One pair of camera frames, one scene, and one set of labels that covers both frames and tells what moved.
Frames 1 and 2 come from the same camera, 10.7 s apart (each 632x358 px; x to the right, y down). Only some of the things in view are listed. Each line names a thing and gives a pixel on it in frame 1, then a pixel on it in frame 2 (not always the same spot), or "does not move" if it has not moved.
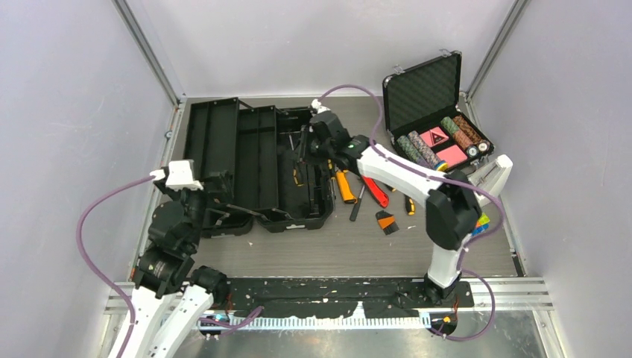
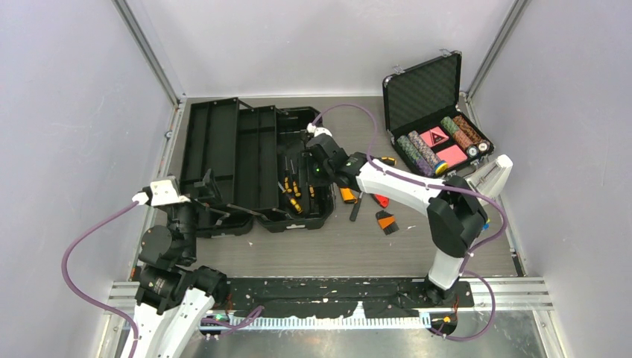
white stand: (492, 177) does not move
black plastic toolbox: (250, 159) does not move
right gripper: (306, 153) to (308, 160)
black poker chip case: (423, 116) does not move
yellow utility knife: (348, 197) does not move
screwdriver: (295, 172) to (286, 180)
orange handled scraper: (387, 221) does not move
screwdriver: (410, 206) to (292, 201)
